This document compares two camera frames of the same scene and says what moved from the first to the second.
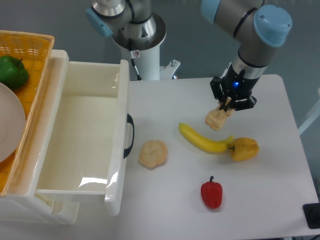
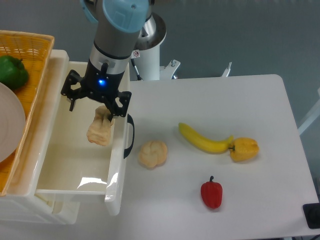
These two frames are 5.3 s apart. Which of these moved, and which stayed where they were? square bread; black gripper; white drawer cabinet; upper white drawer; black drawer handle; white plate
Moved: black gripper; square bread
Stayed: white drawer cabinet; white plate; black drawer handle; upper white drawer
